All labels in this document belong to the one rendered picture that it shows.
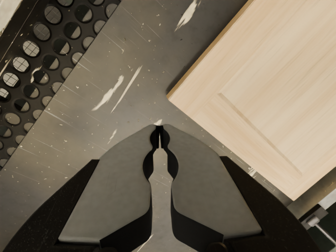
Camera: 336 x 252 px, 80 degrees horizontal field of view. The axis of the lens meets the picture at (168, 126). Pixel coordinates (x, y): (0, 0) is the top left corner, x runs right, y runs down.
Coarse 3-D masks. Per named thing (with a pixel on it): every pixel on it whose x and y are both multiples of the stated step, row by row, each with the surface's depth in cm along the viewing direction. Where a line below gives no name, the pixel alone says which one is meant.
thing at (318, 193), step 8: (328, 176) 51; (320, 184) 51; (328, 184) 50; (304, 192) 53; (312, 192) 52; (320, 192) 50; (328, 192) 49; (296, 200) 53; (304, 200) 52; (312, 200) 51; (320, 200) 50; (328, 200) 50; (288, 208) 54; (296, 208) 52; (304, 208) 51; (296, 216) 51
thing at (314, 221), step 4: (308, 220) 50; (312, 220) 50; (316, 220) 50; (312, 224) 50; (316, 224) 50; (320, 228) 49; (324, 232) 49; (328, 236) 48; (332, 236) 48; (332, 240) 48
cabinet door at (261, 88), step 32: (256, 0) 28; (288, 0) 29; (320, 0) 30; (224, 32) 29; (256, 32) 30; (288, 32) 31; (320, 32) 32; (224, 64) 31; (256, 64) 32; (288, 64) 33; (320, 64) 35; (192, 96) 32; (224, 96) 33; (256, 96) 35; (288, 96) 36; (320, 96) 38; (224, 128) 36; (256, 128) 38; (288, 128) 40; (320, 128) 42; (256, 160) 41; (288, 160) 44; (320, 160) 46; (288, 192) 49
